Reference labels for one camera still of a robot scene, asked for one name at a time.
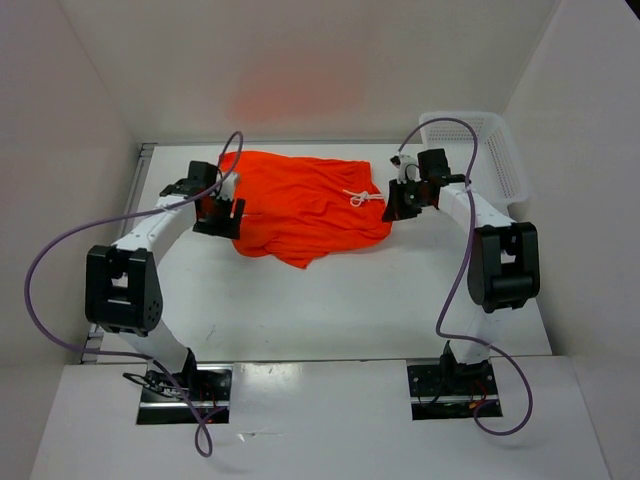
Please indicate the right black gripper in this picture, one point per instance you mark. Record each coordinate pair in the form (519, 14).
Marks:
(396, 209)

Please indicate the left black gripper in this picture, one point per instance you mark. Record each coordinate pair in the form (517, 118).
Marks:
(230, 227)

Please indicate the orange mesh shorts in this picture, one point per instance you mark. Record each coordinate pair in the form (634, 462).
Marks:
(299, 209)

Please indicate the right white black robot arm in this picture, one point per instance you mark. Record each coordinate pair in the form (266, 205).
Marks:
(500, 265)

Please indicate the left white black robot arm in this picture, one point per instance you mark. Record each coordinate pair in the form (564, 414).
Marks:
(123, 294)

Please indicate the white perforated plastic basket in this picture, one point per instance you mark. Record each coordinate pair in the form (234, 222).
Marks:
(498, 173)

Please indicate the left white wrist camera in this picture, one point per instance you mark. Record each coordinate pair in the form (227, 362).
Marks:
(228, 187)

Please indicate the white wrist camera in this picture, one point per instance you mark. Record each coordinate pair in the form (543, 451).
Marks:
(228, 187)
(407, 166)

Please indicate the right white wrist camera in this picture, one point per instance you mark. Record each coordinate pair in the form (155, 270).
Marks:
(407, 166)

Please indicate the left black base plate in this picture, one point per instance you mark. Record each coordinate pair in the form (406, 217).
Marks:
(201, 386)

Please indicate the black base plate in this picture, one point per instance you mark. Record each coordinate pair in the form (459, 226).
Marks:
(201, 386)
(428, 380)

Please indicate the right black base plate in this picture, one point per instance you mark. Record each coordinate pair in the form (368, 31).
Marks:
(428, 380)

